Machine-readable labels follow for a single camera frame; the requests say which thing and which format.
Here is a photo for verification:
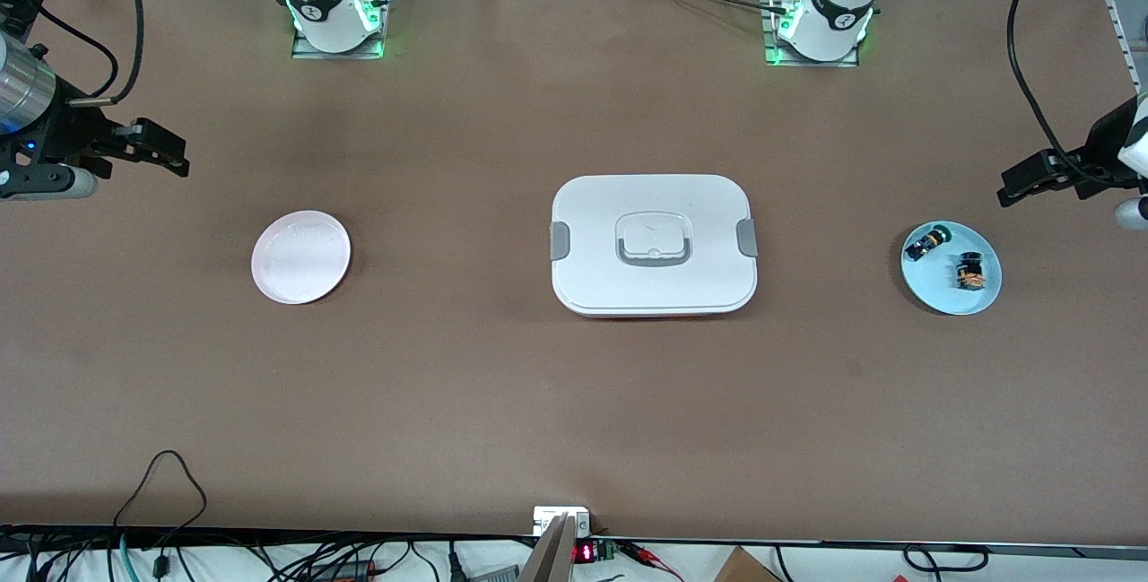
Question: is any black toy with green tip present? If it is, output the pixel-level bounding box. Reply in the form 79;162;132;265
904;225;953;262

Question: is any light blue round plate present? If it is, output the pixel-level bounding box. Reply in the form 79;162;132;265
900;221;1004;317

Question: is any pink round plate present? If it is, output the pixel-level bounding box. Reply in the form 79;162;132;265
250;210;352;306

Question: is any white lidded container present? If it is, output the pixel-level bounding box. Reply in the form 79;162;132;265
549;174;760;320

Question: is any black power adapter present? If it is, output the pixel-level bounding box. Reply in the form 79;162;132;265
309;560;378;581

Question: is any brown cardboard piece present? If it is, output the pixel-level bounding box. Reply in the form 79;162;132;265
713;546;783;582

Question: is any small white box device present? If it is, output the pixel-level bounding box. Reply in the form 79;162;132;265
533;506;593;536

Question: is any red clip lead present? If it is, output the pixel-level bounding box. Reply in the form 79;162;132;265
619;542;684;581

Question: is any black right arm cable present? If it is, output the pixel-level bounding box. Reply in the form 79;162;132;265
36;0;146;108

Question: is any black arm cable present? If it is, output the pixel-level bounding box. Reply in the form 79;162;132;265
1006;0;1091;172
36;0;146;108

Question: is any perforated metal rail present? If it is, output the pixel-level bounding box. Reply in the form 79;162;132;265
1105;0;1148;117

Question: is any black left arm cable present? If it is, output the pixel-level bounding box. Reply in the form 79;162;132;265
1006;0;1091;172

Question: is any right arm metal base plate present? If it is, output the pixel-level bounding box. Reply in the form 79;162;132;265
290;0;396;61

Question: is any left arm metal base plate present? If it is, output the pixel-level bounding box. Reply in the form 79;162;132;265
761;0;862;69

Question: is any thin black looped cable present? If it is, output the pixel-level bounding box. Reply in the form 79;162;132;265
112;450;209;534

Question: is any black coiled cable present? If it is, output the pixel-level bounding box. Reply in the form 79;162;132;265
901;544;992;574

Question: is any grey slanted post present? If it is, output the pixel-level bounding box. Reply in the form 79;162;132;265
518;515;577;582

